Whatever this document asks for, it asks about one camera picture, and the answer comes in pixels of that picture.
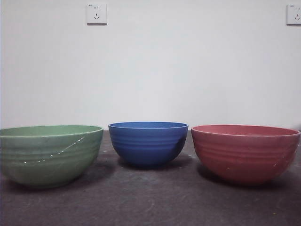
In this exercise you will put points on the red ribbed bowl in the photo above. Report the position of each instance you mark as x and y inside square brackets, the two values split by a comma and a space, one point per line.
[244, 160]

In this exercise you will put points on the green ribbed bowl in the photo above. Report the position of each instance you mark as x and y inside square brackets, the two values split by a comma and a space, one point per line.
[47, 162]

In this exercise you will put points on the blue ribbed bowl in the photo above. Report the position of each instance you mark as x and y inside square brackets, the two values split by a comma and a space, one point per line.
[147, 148]

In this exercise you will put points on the white wall socket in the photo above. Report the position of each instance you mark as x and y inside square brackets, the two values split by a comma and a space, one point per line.
[97, 14]
[294, 15]

